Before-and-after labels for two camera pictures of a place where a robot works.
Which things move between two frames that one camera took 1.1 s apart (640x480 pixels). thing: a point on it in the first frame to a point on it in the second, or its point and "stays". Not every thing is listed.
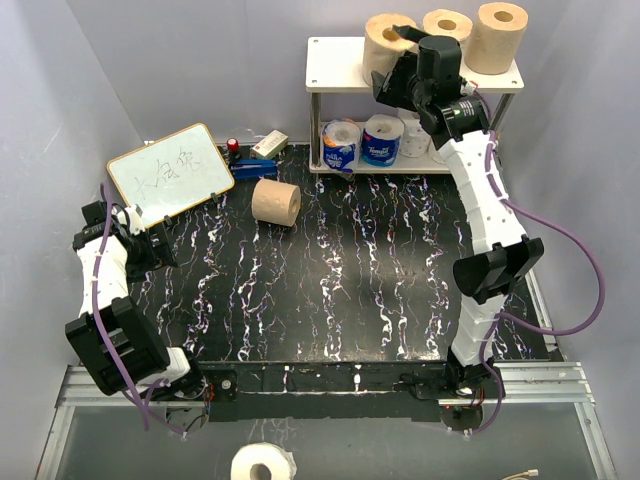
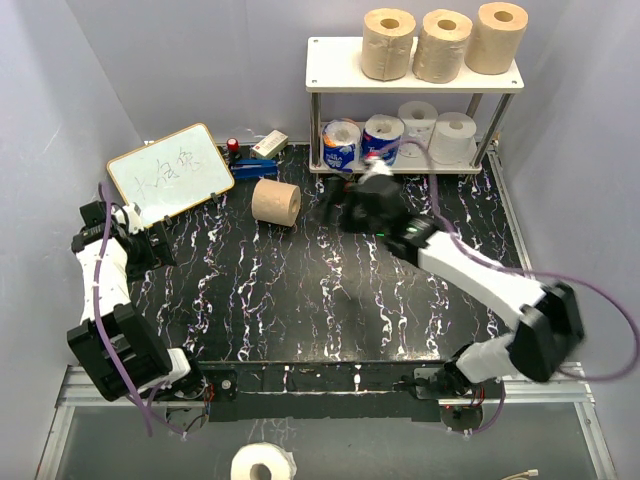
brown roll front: [495, 43] stays
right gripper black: [389, 90] to [339, 194]
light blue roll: [341, 140] stays
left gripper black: [157, 258] stays
